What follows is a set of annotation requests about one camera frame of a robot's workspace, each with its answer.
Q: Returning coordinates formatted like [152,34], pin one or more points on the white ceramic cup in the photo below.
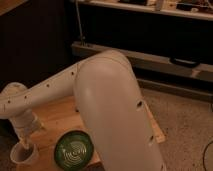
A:
[21,155]

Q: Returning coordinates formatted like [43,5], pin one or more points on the cluttered white shelf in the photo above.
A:
[155,9]

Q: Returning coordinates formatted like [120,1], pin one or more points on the black handle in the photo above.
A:
[187,64]

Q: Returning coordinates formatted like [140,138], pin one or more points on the vertical metal pole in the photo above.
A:
[82,38]

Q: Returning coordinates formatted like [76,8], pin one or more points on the grey metal rail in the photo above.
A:
[156,63]

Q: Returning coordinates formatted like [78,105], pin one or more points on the green ceramic bowl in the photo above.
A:
[73,151]

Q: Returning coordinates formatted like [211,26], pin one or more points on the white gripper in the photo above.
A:
[25,125]

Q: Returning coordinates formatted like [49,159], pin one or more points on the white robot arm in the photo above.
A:
[109,99]

